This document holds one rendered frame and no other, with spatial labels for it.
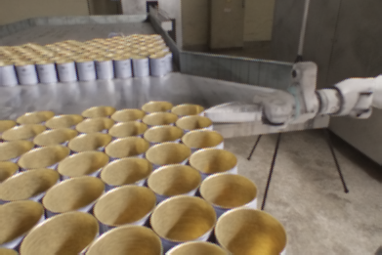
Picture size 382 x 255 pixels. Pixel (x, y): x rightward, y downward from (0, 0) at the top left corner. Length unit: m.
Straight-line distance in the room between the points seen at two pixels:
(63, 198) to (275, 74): 0.82
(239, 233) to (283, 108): 0.34
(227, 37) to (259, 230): 6.85
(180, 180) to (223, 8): 6.69
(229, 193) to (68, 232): 0.20
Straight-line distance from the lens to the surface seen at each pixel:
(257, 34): 7.81
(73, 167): 0.48
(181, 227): 0.38
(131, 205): 0.39
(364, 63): 2.67
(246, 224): 0.35
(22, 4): 7.45
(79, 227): 0.37
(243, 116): 0.61
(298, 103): 0.67
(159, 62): 1.20
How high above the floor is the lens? 1.41
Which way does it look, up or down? 23 degrees down
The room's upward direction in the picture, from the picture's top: 1 degrees counter-clockwise
